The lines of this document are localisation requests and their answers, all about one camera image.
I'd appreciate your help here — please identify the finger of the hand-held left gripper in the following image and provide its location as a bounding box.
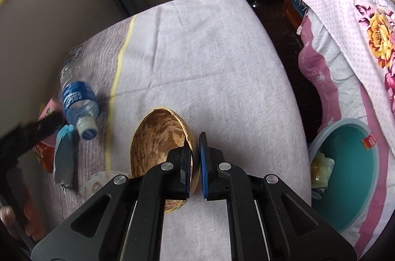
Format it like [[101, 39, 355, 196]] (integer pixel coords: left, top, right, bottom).
[[19, 111, 67, 150]]

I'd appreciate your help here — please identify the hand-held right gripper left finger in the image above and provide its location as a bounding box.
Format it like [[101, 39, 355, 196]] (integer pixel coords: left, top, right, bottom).
[[31, 145, 193, 261]]

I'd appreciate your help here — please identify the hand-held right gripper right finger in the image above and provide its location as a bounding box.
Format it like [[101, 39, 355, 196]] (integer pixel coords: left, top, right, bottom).
[[198, 132, 357, 261]]

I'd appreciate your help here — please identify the pink paper cup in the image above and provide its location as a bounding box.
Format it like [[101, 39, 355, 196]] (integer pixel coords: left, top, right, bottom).
[[39, 97, 64, 122]]

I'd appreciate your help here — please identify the orange wafer snack packet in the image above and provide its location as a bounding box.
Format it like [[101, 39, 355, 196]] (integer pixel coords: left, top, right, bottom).
[[32, 142, 58, 173]]

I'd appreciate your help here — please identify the light blue foil wrapper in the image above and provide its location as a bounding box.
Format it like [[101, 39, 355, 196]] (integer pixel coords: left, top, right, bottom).
[[54, 124, 76, 187]]

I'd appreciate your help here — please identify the clear water bottle blue label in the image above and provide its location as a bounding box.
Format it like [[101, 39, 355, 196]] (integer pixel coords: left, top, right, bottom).
[[60, 62, 100, 140]]

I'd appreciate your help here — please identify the brown paper bowl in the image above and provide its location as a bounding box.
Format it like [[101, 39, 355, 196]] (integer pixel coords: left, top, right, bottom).
[[130, 107, 199, 214]]

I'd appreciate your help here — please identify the pink white plastic wrapper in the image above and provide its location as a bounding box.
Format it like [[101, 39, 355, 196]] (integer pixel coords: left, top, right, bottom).
[[79, 171, 130, 201]]

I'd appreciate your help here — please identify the yellow white floral wrapper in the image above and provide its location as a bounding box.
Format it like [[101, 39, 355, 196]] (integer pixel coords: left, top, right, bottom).
[[310, 153, 335, 190]]

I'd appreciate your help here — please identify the teal plastic bin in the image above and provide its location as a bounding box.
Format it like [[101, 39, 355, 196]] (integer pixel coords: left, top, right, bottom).
[[309, 118, 390, 234]]

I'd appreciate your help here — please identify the person's left hand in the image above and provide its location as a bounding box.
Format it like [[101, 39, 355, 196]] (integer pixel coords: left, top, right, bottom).
[[0, 207, 16, 227]]

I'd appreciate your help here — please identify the grey upholstered panel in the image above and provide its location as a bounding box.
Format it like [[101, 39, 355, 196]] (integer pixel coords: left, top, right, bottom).
[[0, 0, 130, 132]]

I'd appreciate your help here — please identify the lilac table cloth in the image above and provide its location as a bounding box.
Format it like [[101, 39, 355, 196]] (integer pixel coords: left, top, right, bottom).
[[28, 0, 312, 261]]

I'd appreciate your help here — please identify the white pink bed sheet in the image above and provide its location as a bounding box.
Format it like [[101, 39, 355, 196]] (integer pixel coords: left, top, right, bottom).
[[298, 14, 395, 252]]

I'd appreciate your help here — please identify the wooden bed frame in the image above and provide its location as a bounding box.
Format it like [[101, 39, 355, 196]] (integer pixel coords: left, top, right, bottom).
[[282, 0, 306, 30]]

